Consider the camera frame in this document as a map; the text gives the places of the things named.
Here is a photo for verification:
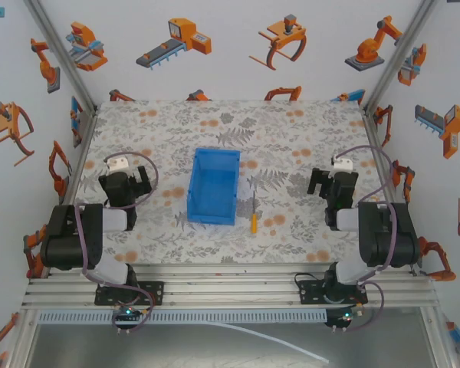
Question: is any blue plastic bin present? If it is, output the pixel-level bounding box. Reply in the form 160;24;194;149
186;147;242;227

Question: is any floral patterned table mat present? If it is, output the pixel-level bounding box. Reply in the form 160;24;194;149
71;100;392;265

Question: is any left black circuit board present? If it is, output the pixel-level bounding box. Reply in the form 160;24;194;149
112;305;143;331

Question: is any black circuit board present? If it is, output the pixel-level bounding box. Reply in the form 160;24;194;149
112;305;143;331
324;305;364;332

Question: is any right black circuit board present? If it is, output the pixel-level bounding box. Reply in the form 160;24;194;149
324;305;364;332

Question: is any white thin tube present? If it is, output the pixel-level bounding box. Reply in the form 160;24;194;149
199;321;330;364

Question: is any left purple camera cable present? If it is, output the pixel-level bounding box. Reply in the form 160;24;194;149
103;152;159;210

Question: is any purple camera cable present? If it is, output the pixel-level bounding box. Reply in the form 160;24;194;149
103;152;159;210
336;145;395;202

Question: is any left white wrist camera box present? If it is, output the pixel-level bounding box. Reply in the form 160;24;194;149
106;156;130;173

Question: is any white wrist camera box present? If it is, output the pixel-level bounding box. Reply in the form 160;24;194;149
106;156;130;173
331;155;354;173

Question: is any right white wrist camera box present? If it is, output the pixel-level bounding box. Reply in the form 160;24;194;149
331;155;354;173

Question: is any aluminium side rail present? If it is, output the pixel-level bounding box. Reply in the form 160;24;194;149
62;110;99;205

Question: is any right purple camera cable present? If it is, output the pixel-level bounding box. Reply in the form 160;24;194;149
336;145;395;202

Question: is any orange handled screwdriver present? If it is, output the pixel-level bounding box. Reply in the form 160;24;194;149
250;191;259;235

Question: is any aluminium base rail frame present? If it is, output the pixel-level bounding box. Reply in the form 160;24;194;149
21;263;441;312

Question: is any grey slotted cable duct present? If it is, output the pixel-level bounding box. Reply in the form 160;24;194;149
37;310;327;324

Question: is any aluminium corner post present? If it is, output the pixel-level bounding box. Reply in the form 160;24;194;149
22;0;100;113
361;0;441;113

